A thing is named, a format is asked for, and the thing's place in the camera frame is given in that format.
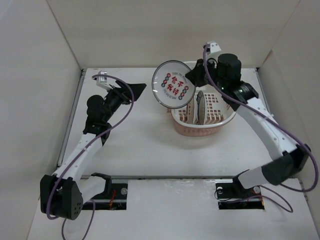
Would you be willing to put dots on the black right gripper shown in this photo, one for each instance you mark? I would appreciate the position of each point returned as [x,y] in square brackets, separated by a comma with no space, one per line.
[195,74]

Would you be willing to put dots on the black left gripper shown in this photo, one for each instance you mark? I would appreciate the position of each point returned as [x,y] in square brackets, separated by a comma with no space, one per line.
[125,97]

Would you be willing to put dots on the plate with green rim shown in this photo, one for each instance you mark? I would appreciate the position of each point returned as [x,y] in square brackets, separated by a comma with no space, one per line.
[201,107]

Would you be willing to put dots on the plate with red characters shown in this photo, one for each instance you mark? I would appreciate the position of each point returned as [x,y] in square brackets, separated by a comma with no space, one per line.
[170,86]

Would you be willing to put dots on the plate with orange sunburst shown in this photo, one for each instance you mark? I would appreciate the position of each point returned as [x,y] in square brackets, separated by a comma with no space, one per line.
[191,112]

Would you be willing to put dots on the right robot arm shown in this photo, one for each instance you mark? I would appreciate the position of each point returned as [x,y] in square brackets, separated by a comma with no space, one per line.
[288,154]

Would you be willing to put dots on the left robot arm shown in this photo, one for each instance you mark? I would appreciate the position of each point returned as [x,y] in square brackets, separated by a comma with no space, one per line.
[62,194]

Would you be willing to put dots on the white plastic dish rack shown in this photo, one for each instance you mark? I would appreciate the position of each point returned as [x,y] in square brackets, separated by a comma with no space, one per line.
[215,104]

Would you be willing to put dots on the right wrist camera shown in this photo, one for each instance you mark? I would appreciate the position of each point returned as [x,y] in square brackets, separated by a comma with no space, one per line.
[211,50]

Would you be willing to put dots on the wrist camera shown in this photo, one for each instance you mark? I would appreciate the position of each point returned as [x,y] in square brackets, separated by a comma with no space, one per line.
[102,82]
[211,50]

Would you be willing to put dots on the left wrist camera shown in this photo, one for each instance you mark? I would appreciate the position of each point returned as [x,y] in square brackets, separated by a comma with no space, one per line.
[102,82]

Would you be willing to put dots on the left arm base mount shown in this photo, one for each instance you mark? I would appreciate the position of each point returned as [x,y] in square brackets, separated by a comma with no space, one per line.
[104,193]

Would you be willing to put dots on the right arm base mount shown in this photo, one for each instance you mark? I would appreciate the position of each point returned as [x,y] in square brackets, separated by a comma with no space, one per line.
[232,196]

